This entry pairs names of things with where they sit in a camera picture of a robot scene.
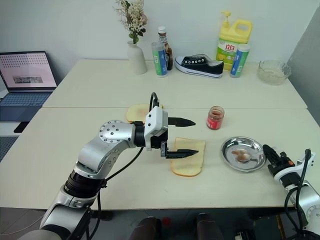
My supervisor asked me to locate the dried flower bouquet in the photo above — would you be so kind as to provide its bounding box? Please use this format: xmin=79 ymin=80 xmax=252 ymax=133
xmin=115 ymin=0 xmax=149 ymax=45

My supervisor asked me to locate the white ceramic vase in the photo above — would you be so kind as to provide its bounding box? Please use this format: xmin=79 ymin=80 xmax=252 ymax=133
xmin=126 ymin=40 xmax=148 ymax=75

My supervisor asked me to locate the round metal plate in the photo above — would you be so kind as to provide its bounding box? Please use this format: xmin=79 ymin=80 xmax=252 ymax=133
xmin=220 ymin=136 xmax=267 ymax=173

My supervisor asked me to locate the dark rounded shape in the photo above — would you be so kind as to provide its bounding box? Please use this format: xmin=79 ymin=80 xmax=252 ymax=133
xmin=195 ymin=212 xmax=225 ymax=240
xmin=129 ymin=215 xmax=164 ymax=240

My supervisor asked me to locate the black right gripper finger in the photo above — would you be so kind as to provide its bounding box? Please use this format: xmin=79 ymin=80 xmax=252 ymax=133
xmin=262 ymin=144 xmax=274 ymax=161
xmin=269 ymin=147 xmax=280 ymax=166

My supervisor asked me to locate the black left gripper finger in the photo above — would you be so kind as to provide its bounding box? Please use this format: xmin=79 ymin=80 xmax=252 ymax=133
xmin=167 ymin=116 xmax=197 ymax=128
xmin=164 ymin=149 xmax=200 ymax=160

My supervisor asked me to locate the metal spoon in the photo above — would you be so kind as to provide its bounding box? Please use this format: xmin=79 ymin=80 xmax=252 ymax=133
xmin=236 ymin=152 xmax=266 ymax=164

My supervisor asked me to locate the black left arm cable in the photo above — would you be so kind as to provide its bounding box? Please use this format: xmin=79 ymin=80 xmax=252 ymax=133
xmin=84 ymin=91 xmax=161 ymax=240

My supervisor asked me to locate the bread slice with jam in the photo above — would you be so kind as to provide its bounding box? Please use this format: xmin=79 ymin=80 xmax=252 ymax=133
xmin=125 ymin=103 xmax=165 ymax=124

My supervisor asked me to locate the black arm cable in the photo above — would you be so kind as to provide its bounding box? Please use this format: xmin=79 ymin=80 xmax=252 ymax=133
xmin=284 ymin=148 xmax=312 ymax=235
xmin=84 ymin=91 xmax=161 ymax=240

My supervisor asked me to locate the black and white sneaker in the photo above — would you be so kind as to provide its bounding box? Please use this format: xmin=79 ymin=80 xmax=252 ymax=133
xmin=173 ymin=53 xmax=225 ymax=80

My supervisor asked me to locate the brown sauce bottle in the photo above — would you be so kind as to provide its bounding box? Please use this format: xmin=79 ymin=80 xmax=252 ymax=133
xmin=157 ymin=25 xmax=174 ymax=72

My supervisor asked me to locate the plain white bread slice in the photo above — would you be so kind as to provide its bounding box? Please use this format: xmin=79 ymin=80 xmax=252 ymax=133
xmin=170 ymin=136 xmax=207 ymax=178

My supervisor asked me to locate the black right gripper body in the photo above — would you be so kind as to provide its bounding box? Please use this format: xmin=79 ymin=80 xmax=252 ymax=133
xmin=267 ymin=151 xmax=296 ymax=176

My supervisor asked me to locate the glass jar of red jam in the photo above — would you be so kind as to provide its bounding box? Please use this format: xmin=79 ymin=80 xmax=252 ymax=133
xmin=206 ymin=105 xmax=225 ymax=131

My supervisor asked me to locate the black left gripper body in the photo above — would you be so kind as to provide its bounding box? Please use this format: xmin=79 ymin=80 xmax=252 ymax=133
xmin=150 ymin=109 xmax=170 ymax=159

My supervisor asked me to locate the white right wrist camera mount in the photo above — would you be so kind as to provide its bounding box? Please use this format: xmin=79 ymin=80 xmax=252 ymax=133
xmin=273 ymin=149 xmax=316 ymax=191

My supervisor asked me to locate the blue green cylinder canister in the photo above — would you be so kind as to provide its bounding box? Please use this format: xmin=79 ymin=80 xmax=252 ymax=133
xmin=229 ymin=44 xmax=252 ymax=79
xmin=150 ymin=41 xmax=169 ymax=77

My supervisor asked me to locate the yellow detergent pump bottle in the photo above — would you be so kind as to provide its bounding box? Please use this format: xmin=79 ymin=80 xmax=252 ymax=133
xmin=215 ymin=10 xmax=253 ymax=71

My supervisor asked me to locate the open blue laptop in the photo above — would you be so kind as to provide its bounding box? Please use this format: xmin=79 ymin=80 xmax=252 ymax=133
xmin=0 ymin=50 xmax=59 ymax=123

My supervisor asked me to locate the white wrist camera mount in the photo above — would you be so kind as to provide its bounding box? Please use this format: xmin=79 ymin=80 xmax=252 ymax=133
xmin=144 ymin=105 xmax=169 ymax=152
xmin=273 ymin=149 xmax=316 ymax=191

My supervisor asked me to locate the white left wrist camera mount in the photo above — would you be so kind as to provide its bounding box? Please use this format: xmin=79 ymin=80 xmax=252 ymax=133
xmin=144 ymin=105 xmax=169 ymax=152

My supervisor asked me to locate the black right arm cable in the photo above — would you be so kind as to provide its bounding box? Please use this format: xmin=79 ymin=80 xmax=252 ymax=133
xmin=284 ymin=148 xmax=312 ymax=235

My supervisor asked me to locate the clear glass bowl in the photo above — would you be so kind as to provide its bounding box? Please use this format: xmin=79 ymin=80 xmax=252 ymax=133
xmin=257 ymin=59 xmax=292 ymax=86

